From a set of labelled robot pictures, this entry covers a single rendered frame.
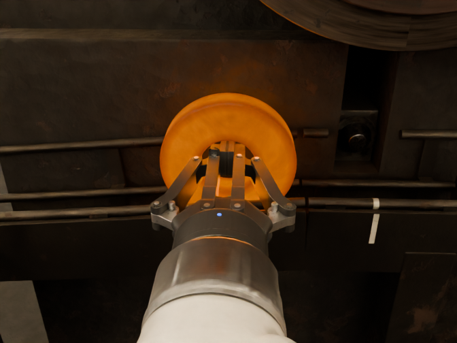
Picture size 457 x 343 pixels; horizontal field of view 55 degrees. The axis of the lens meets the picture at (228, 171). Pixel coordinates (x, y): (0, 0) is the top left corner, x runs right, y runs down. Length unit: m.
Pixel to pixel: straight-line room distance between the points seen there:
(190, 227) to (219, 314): 0.10
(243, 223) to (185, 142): 0.18
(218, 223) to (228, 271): 0.06
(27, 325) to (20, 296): 0.13
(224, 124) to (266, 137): 0.05
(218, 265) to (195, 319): 0.04
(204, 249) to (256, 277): 0.04
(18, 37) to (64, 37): 0.05
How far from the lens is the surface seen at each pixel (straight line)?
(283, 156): 0.48
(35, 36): 0.59
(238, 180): 0.41
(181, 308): 0.25
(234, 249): 0.29
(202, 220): 0.32
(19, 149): 0.63
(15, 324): 1.46
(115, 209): 0.53
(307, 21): 0.43
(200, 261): 0.28
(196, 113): 0.46
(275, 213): 0.38
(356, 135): 0.59
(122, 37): 0.55
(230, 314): 0.25
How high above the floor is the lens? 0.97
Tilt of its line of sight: 28 degrees down
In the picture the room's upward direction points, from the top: straight up
